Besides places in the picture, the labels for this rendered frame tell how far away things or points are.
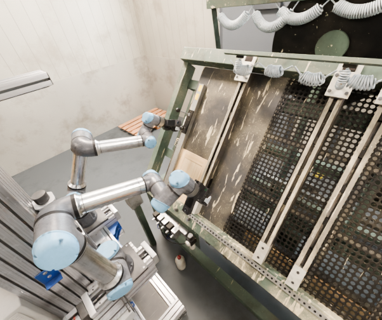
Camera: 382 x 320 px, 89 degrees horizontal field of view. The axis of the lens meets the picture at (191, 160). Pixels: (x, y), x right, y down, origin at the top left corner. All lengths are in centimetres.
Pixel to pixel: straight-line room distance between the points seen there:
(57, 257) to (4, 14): 401
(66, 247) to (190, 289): 169
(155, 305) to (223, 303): 62
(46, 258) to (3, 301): 61
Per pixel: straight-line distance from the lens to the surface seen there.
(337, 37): 167
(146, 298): 213
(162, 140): 182
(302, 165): 126
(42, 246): 75
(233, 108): 142
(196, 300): 226
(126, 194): 87
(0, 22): 443
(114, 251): 112
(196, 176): 156
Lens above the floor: 217
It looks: 39 degrees down
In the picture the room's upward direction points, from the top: 8 degrees counter-clockwise
